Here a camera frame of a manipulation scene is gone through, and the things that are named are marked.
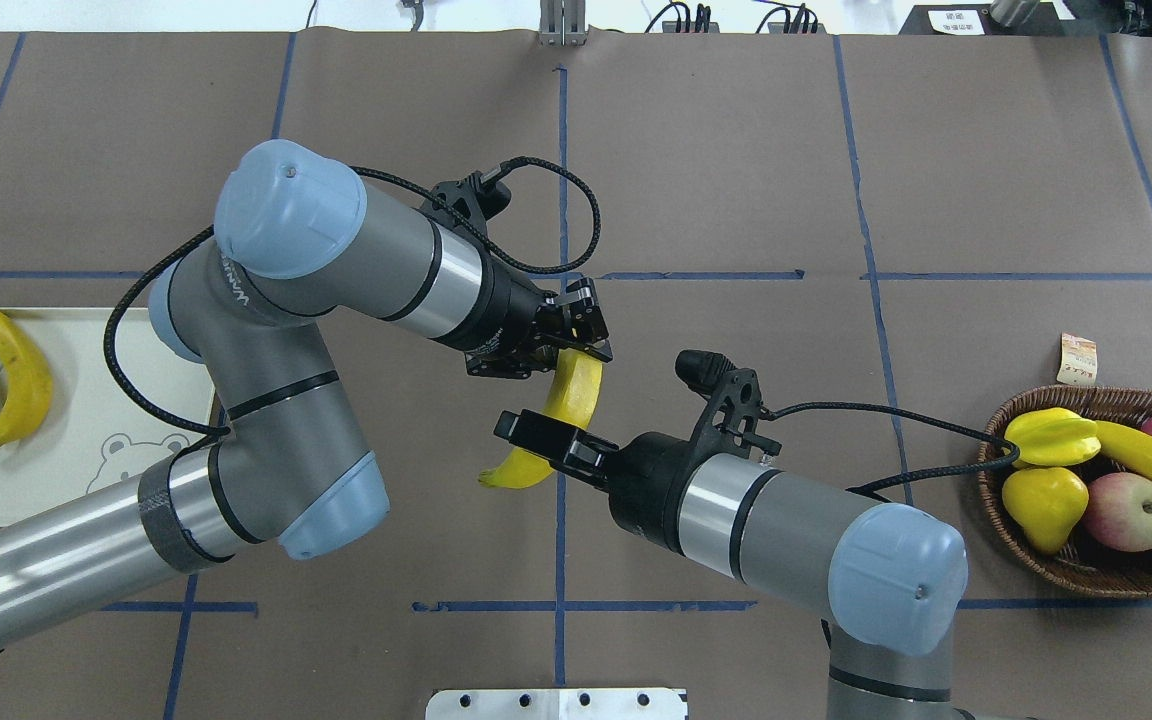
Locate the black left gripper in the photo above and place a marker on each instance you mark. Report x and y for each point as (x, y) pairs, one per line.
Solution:
(502, 313)

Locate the small paper tag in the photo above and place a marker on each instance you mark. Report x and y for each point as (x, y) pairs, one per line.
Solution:
(1078, 361)

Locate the yellow orange pear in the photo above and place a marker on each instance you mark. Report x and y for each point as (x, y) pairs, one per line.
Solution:
(1047, 504)

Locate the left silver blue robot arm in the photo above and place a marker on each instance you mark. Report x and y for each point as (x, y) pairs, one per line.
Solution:
(295, 235)

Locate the white pedestal base plate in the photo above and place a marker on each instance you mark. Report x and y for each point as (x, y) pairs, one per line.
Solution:
(560, 703)

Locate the white rectangular bear tray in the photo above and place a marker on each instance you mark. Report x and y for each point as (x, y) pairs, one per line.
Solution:
(94, 436)

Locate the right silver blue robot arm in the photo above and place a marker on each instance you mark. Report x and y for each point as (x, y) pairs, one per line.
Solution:
(886, 578)

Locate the woven wicker fruit basket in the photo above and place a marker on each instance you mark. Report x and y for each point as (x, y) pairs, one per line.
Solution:
(1081, 566)

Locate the yellow star fruit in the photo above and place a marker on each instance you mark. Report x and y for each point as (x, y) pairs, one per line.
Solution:
(1053, 438)

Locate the aluminium frame post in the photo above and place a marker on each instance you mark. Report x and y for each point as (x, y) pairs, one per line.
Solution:
(563, 23)

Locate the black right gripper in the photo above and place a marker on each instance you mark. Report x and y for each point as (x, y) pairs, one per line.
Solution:
(648, 483)

